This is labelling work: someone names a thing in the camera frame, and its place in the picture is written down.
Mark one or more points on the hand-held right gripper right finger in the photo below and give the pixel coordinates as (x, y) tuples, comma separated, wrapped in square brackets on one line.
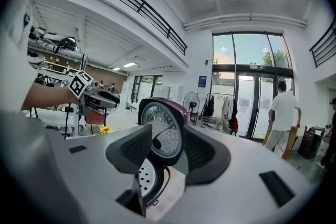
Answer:
[(207, 160)]

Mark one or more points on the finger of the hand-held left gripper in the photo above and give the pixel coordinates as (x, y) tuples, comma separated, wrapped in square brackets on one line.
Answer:
[(109, 97)]

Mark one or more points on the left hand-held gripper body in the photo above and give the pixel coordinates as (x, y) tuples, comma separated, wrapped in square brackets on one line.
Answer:
[(80, 84)]

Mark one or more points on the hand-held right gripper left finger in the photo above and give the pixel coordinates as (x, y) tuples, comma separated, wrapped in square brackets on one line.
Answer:
[(131, 149)]

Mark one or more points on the purple rice cooker lid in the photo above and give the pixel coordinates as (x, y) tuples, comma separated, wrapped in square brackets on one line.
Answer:
[(164, 126)]

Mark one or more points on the person's left forearm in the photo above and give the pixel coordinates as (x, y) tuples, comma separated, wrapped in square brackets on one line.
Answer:
[(50, 97)]

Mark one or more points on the rice cooker body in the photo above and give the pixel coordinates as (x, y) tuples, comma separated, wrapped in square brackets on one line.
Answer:
[(148, 178)]

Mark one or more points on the red chair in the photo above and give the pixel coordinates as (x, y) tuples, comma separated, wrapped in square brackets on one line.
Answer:
[(94, 118)]

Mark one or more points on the yellow sunflower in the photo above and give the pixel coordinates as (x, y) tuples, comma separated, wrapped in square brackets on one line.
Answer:
[(105, 130)]

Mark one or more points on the metal storage shelf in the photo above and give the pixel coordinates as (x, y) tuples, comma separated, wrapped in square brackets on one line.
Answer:
[(50, 60)]

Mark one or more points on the rectangular ceiling panel light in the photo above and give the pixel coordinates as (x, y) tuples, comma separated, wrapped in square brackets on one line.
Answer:
[(129, 64)]

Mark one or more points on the black helmet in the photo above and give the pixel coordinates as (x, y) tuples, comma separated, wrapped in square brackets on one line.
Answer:
[(67, 44)]

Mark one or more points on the clothes rack with garments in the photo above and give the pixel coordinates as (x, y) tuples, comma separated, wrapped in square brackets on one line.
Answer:
[(225, 112)]

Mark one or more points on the black standing fan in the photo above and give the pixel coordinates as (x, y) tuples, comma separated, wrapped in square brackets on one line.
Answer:
[(191, 102)]

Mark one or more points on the person's white t-shirt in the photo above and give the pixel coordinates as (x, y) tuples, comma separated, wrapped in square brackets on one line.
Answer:
[(14, 73)]

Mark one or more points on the brown cardboard board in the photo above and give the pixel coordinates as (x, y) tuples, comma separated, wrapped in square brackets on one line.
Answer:
[(291, 143)]

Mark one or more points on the glass entrance door and windows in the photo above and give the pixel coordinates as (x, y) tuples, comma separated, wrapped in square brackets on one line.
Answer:
[(249, 81)]

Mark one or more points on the long black mezzanine railing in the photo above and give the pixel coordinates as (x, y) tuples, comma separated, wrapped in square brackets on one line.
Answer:
[(147, 11)]

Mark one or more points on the black equipment cart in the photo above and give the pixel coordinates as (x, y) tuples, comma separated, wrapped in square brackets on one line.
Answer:
[(311, 143)]

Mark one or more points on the white ceiling pipes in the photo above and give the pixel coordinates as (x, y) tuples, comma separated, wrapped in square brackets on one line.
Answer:
[(244, 21)]

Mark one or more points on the short black mezzanine railing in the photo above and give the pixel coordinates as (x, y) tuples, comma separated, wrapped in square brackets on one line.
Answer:
[(324, 46)]

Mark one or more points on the blue wall poster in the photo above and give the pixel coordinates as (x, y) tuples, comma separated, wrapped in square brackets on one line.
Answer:
[(202, 81)]

